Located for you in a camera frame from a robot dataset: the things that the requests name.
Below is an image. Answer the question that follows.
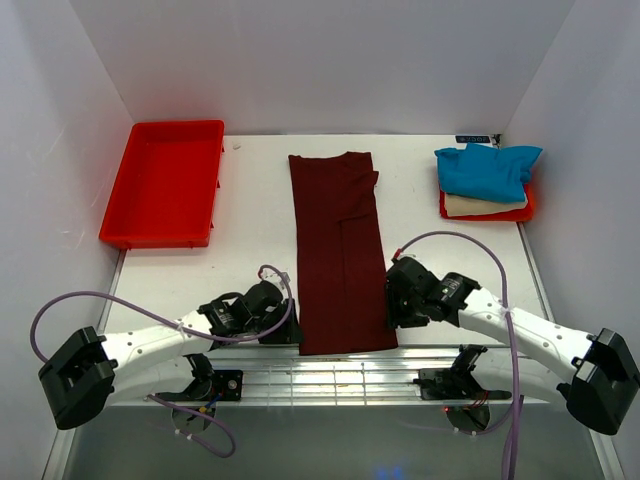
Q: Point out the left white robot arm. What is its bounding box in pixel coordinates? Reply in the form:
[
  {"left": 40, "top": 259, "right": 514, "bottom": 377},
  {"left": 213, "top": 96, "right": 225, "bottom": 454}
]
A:
[{"left": 34, "top": 265, "right": 294, "bottom": 430}]

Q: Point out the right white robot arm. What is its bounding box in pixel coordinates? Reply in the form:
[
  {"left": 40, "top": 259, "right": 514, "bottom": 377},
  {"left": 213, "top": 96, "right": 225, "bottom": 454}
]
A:
[{"left": 385, "top": 257, "right": 639, "bottom": 436}]

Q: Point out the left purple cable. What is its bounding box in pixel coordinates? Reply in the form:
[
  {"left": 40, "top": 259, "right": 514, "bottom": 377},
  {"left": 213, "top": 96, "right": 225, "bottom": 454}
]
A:
[{"left": 29, "top": 263, "right": 296, "bottom": 459}]

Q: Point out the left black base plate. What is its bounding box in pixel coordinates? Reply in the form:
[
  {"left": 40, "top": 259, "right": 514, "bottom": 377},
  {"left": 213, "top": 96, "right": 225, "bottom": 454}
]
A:
[{"left": 157, "top": 370, "right": 243, "bottom": 402}]

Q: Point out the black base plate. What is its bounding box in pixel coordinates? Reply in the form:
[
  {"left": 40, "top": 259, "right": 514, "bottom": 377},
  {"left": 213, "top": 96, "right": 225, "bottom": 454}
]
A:
[
  {"left": 157, "top": 370, "right": 243, "bottom": 402},
  {"left": 413, "top": 369, "right": 510, "bottom": 401}
]

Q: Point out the aluminium rail frame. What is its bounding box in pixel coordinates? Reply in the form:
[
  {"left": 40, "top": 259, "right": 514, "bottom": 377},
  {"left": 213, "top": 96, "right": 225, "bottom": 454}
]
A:
[{"left": 106, "top": 345, "right": 566, "bottom": 409}]

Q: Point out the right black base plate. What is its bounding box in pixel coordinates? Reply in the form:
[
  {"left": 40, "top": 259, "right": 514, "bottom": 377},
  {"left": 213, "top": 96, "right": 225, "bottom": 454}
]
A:
[{"left": 413, "top": 369, "right": 510, "bottom": 401}]

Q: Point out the maroon t shirt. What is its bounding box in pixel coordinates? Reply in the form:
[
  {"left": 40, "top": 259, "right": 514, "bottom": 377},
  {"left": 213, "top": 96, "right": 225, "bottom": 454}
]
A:
[{"left": 289, "top": 152, "right": 398, "bottom": 356}]

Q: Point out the large red tray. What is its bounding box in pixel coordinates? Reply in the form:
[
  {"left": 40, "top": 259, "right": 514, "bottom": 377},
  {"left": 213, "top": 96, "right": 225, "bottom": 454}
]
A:
[{"left": 99, "top": 120, "right": 225, "bottom": 250}]

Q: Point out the small black label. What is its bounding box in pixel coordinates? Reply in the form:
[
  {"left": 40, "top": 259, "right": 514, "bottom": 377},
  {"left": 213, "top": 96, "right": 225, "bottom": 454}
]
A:
[{"left": 455, "top": 135, "right": 492, "bottom": 144}]

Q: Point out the blue folded t shirt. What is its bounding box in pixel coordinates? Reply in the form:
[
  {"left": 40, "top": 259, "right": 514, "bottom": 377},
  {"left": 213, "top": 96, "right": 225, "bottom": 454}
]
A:
[{"left": 434, "top": 143, "right": 543, "bottom": 204}]

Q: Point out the small red tray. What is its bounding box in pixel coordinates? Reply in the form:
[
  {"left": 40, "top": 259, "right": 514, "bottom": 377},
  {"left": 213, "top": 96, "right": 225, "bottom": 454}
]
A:
[{"left": 439, "top": 184, "right": 535, "bottom": 222}]

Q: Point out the beige folded t shirt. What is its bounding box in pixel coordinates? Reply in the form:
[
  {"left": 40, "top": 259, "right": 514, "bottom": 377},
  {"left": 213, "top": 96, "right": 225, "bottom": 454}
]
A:
[{"left": 443, "top": 193, "right": 529, "bottom": 217}]

